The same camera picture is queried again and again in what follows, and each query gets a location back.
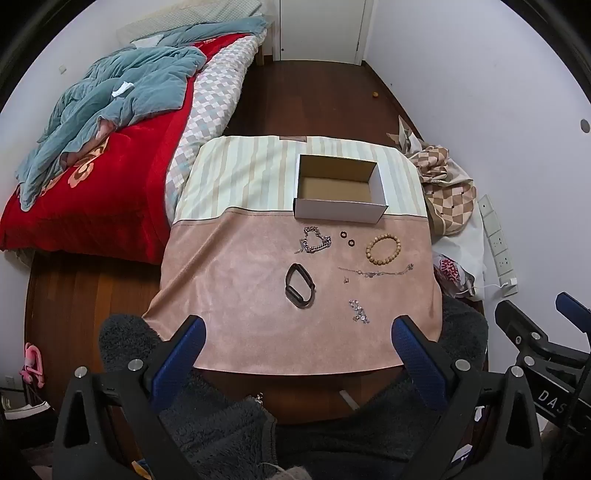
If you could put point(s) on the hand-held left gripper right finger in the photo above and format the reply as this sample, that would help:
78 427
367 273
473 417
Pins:
418 355

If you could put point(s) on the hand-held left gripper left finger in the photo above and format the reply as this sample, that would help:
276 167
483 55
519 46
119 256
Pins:
180 360

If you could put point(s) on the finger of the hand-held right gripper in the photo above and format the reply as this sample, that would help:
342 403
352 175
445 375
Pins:
572 304
510 318

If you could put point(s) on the black smart band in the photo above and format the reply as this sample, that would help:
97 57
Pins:
298 301

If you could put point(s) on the cardboard box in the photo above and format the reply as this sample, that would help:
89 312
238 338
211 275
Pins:
337 212

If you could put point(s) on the white charger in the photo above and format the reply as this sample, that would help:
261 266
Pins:
510 287

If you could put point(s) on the white bag with red print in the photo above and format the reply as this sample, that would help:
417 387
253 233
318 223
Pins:
450 272

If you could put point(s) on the dark fleece garment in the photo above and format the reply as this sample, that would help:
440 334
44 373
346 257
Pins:
221 429

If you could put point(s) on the striped and pink tablecloth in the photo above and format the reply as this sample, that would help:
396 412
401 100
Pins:
240 277

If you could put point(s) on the brown checkered cloth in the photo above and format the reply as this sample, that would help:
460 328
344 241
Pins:
448 203

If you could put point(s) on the pink plastic object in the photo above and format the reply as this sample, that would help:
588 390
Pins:
32 364

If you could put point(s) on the white papers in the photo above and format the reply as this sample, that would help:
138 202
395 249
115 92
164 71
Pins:
23 410

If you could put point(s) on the bed with red blanket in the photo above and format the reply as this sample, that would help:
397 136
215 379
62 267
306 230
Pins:
115 184

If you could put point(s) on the checkered bed sheet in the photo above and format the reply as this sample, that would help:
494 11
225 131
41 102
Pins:
217 101

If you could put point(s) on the white fabric tag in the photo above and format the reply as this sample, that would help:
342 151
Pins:
122 89

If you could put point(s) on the teal quilt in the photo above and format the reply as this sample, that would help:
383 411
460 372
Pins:
138 83

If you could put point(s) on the white door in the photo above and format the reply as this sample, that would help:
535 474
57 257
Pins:
318 27

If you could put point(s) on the beige pillow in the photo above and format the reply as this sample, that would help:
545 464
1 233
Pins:
152 18

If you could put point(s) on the wooden bed frame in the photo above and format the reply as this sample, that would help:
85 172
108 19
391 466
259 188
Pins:
261 55

